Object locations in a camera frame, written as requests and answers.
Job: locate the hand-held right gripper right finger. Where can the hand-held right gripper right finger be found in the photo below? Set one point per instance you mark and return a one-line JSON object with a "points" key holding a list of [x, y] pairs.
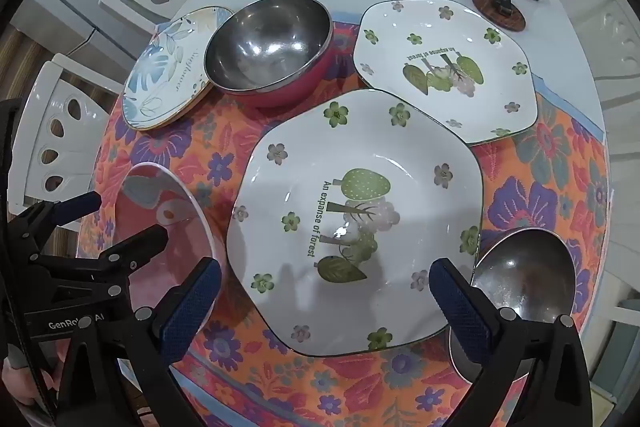
{"points": [[460, 309]]}

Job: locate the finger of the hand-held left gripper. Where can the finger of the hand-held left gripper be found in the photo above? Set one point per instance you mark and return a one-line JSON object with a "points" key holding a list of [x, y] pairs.
{"points": [[82, 203], [145, 242]]}

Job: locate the brown round coaster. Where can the brown round coaster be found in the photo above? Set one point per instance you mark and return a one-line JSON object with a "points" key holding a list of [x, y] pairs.
{"points": [[492, 21]]}

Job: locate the person's left hand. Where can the person's left hand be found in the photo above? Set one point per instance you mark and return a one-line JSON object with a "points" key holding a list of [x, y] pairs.
{"points": [[17, 387]]}

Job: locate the hexagonal white floral plate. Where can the hexagonal white floral plate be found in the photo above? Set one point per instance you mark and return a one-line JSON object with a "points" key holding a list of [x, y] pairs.
{"points": [[390, 42], [320, 147]]}

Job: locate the orange floral table cloth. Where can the orange floral table cloth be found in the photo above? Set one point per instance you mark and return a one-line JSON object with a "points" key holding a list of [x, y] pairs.
{"points": [[540, 142]]}

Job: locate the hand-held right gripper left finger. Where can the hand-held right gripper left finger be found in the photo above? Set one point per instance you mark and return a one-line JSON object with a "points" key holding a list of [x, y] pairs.
{"points": [[192, 309]]}

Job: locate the steel bowl blue outside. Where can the steel bowl blue outside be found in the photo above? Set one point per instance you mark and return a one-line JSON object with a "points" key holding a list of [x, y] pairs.
{"points": [[520, 267]]}

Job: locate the steel bowl pink outside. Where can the steel bowl pink outside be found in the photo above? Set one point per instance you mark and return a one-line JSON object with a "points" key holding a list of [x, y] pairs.
{"points": [[260, 42]]}

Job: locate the pink cartoon bowl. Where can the pink cartoon bowl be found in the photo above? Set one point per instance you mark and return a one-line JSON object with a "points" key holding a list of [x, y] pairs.
{"points": [[165, 192]]}

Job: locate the round blue leaf plate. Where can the round blue leaf plate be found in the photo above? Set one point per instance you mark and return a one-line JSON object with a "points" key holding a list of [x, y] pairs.
{"points": [[160, 72]]}

